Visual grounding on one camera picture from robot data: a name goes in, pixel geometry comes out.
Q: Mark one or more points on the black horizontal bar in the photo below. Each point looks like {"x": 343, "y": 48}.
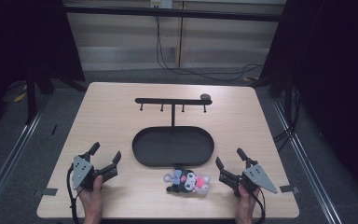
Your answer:
{"x": 174, "y": 13}

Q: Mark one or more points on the metal floor rail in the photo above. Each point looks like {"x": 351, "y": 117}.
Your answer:
{"x": 307, "y": 161}
{"x": 9, "y": 161}

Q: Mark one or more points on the yellow tape piece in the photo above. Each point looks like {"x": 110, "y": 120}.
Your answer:
{"x": 20, "y": 96}

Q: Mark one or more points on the person's left hand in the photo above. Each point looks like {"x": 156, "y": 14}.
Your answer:
{"x": 92, "y": 199}

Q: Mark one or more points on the black hook stand with tray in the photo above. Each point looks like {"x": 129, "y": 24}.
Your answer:
{"x": 173, "y": 146}

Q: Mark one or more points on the person's right hand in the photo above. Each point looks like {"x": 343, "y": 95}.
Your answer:
{"x": 245, "y": 205}

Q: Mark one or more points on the black metal stand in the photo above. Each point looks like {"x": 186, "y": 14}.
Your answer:
{"x": 32, "y": 96}

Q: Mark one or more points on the grey tape strip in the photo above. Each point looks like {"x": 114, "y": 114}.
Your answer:
{"x": 47, "y": 192}
{"x": 289, "y": 188}

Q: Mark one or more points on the black curtain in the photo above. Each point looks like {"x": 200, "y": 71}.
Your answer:
{"x": 24, "y": 40}
{"x": 332, "y": 77}

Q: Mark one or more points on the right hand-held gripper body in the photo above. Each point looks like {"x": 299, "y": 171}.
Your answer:
{"x": 248, "y": 179}

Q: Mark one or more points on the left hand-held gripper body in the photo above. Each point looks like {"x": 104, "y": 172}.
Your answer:
{"x": 84, "y": 172}

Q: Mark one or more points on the white wall socket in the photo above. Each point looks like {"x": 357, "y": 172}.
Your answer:
{"x": 161, "y": 3}

